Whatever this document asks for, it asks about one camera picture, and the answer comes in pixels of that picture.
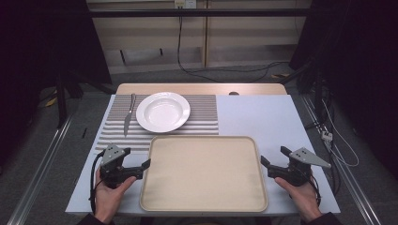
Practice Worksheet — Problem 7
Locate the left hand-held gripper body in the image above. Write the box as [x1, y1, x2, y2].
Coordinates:
[99, 143, 145, 189]

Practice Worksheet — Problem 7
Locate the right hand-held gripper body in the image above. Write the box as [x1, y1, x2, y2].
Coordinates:
[270, 146, 332, 188]

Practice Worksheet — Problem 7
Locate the person's right hand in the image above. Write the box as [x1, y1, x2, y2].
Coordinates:
[274, 174, 324, 223]

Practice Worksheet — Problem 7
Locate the person's left hand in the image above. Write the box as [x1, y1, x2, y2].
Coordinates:
[94, 169, 138, 224]

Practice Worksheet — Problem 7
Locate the silver table knife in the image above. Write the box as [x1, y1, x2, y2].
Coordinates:
[123, 93, 137, 138]

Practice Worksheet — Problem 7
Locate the white deep plate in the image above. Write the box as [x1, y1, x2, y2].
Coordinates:
[135, 91, 191, 134]

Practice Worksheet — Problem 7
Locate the beige plastic tray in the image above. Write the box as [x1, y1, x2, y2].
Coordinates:
[139, 134, 269, 214]

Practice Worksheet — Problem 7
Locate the black metal stand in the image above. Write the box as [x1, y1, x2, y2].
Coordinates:
[279, 58, 328, 121]
[54, 68, 117, 129]

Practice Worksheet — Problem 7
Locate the grey striped placemat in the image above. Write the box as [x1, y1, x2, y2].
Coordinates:
[93, 94, 220, 156]

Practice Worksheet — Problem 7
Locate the dark curtain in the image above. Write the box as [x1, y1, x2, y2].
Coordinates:
[0, 0, 113, 168]
[288, 0, 398, 181]

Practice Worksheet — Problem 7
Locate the black horizontal bar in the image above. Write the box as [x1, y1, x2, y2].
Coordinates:
[88, 7, 312, 19]

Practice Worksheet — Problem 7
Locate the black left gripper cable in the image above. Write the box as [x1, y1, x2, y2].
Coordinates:
[88, 149, 106, 214]

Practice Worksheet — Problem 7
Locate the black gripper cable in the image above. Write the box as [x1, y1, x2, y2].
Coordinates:
[307, 173, 323, 208]
[88, 149, 106, 214]

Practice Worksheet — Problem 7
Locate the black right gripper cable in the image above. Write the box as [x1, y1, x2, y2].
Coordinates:
[307, 173, 323, 208]

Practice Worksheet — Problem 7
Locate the white floor cable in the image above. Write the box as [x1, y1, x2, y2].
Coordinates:
[321, 98, 360, 169]

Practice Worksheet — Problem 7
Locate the metal floor rail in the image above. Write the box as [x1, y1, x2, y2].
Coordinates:
[299, 95, 383, 225]
[5, 114, 75, 225]

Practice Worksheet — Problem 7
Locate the black wall cable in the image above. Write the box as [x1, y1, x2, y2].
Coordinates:
[176, 15, 291, 84]

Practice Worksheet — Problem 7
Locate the white wall socket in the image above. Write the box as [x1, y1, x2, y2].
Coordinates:
[174, 0, 198, 9]

